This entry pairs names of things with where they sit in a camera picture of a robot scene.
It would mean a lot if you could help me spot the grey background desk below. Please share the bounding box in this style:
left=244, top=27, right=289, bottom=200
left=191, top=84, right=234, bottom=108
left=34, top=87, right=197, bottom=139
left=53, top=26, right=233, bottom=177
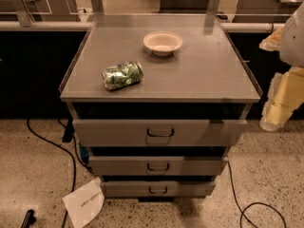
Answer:
left=233, top=0, right=304, bottom=23
left=0, top=0, right=80, bottom=22

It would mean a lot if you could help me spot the grey drawer cabinet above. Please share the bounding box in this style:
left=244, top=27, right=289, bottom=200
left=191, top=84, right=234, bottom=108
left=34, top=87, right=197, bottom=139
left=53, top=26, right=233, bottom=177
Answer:
left=58, top=13, right=263, bottom=203

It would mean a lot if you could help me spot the white paper sign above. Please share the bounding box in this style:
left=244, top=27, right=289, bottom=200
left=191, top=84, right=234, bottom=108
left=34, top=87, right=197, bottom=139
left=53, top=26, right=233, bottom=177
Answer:
left=63, top=178, right=105, bottom=228

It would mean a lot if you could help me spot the grey bottom drawer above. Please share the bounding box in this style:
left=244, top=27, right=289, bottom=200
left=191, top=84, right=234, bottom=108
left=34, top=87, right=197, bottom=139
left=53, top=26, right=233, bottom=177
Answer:
left=101, top=180, right=216, bottom=198

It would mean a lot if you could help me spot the black cable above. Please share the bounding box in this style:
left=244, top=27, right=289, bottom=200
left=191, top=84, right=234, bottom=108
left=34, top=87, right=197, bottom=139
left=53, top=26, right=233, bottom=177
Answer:
left=226, top=160, right=288, bottom=228
left=26, top=119, right=95, bottom=228

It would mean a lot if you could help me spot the green crushed soda can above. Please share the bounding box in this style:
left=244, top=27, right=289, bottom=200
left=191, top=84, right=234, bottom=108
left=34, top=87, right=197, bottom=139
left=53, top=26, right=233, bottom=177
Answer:
left=102, top=61, right=143, bottom=91

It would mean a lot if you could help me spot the grey middle drawer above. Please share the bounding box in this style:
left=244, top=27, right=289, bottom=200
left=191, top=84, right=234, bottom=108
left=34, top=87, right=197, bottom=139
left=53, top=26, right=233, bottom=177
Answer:
left=89, top=156, right=228, bottom=176

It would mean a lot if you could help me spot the grey drawer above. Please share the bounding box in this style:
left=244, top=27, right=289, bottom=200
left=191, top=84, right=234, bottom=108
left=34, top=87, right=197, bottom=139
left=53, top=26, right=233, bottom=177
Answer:
left=89, top=156, right=228, bottom=176
left=101, top=180, right=216, bottom=198
left=73, top=120, right=246, bottom=147

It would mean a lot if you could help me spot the white paper bowl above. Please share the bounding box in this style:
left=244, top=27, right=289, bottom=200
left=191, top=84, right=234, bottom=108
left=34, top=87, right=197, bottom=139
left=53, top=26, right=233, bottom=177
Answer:
left=143, top=31, right=183, bottom=56

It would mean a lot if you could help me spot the grey top drawer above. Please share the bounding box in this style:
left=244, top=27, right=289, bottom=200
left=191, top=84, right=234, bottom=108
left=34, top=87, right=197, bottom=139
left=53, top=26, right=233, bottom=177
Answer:
left=73, top=120, right=246, bottom=147

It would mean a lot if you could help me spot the black object on floor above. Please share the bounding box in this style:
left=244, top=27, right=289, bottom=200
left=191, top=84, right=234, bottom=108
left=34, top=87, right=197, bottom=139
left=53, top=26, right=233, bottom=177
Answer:
left=21, top=209, right=36, bottom=228

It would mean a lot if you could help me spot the grey background desk left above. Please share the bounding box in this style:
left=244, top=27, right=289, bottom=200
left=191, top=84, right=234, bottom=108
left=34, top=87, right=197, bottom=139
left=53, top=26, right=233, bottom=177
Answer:
left=0, top=0, right=80, bottom=22

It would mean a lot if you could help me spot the grey background desk right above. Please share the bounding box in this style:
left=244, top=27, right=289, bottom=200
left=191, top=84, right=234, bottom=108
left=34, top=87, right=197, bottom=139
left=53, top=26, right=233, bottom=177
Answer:
left=233, top=0, right=304, bottom=23

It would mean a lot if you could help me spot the black cable right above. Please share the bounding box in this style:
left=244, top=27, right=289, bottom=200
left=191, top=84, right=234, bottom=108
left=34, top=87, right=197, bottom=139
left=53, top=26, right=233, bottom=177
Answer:
left=226, top=160, right=288, bottom=228

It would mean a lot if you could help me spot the black cable left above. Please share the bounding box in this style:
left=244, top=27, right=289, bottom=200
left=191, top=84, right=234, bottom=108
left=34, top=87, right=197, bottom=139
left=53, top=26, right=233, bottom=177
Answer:
left=26, top=119, right=95, bottom=228

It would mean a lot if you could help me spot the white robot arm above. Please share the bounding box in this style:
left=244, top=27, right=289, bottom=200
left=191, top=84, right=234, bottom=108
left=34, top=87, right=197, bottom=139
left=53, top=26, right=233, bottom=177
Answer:
left=259, top=3, right=304, bottom=131

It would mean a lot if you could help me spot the white horizontal rail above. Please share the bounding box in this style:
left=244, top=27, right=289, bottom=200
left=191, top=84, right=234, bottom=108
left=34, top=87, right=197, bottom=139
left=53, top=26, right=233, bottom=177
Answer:
left=0, top=21, right=284, bottom=33

